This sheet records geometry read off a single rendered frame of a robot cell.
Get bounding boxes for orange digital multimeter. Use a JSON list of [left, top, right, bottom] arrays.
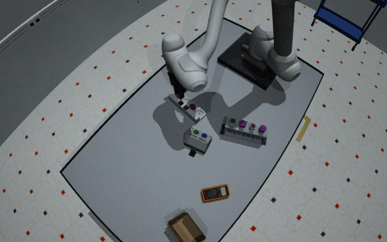
[[201, 185, 230, 202]]

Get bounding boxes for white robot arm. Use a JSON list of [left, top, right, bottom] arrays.
[[162, 0, 301, 92]]

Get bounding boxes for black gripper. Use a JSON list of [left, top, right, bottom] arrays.
[[167, 72, 186, 99]]

